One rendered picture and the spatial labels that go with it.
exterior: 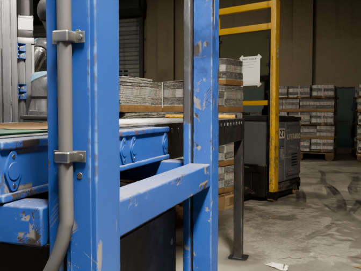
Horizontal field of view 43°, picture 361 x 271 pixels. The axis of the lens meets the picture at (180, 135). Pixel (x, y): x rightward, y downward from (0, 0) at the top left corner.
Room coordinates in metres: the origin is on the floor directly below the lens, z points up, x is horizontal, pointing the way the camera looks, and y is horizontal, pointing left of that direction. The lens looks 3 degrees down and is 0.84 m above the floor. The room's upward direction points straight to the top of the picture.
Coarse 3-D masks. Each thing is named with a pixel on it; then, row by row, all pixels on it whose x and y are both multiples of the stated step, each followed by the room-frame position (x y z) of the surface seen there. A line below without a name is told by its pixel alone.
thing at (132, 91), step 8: (120, 80) 2.94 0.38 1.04; (128, 80) 2.97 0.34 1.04; (136, 80) 3.03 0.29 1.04; (144, 80) 3.08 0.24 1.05; (152, 80) 3.14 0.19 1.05; (120, 88) 2.93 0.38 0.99; (128, 88) 2.99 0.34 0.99; (136, 88) 3.03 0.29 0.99; (144, 88) 3.09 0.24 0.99; (120, 96) 2.93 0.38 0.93; (128, 96) 2.98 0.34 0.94; (136, 96) 3.03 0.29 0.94; (144, 96) 3.09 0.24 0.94; (120, 104) 2.93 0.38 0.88; (128, 104) 2.97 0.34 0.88; (136, 104) 3.03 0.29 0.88; (144, 104) 3.09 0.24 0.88
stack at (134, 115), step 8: (120, 112) 3.29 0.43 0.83; (136, 112) 3.29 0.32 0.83; (144, 112) 3.49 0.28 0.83; (152, 112) 3.52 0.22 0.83; (160, 112) 3.39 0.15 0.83; (168, 112) 3.29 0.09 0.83; (176, 112) 3.36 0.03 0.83; (224, 160) 3.86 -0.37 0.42; (224, 176) 3.86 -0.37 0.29; (120, 184) 3.01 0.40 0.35; (224, 200) 3.86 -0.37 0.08; (176, 208) 3.36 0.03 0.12; (224, 208) 3.86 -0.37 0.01; (176, 216) 3.36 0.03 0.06
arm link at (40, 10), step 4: (40, 0) 2.46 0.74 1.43; (44, 0) 2.43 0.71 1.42; (40, 4) 2.44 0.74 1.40; (44, 4) 2.43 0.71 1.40; (40, 8) 2.45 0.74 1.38; (44, 8) 2.43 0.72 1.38; (40, 12) 2.47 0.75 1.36; (44, 12) 2.45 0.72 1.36; (40, 16) 2.49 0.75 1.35; (44, 16) 2.48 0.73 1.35; (44, 20) 2.51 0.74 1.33; (44, 24) 2.57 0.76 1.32
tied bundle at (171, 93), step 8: (152, 88) 3.60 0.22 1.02; (160, 88) 3.55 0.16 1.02; (168, 88) 3.49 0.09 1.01; (176, 88) 3.44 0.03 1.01; (152, 96) 3.60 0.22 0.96; (160, 96) 3.55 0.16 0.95; (168, 96) 3.50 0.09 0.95; (176, 96) 3.44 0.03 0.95; (152, 104) 3.60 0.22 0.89; (160, 104) 3.55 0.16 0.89; (168, 104) 3.50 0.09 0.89; (176, 104) 3.45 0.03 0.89
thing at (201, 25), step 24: (192, 0) 1.22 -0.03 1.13; (216, 0) 1.24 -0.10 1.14; (192, 24) 1.22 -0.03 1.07; (216, 24) 1.24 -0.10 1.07; (192, 48) 1.22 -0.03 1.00; (216, 48) 1.24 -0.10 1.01; (192, 72) 1.22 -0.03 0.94; (216, 72) 1.25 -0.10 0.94; (192, 96) 1.22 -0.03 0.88; (216, 96) 1.25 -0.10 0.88; (192, 120) 1.22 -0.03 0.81; (216, 120) 1.25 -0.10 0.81; (192, 144) 1.22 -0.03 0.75; (216, 144) 1.25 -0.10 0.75; (216, 168) 1.25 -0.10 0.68; (216, 192) 1.25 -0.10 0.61; (192, 216) 1.22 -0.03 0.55; (216, 216) 1.25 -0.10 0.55; (192, 240) 1.22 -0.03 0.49; (216, 240) 1.25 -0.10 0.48; (192, 264) 1.22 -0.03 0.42; (216, 264) 1.25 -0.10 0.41
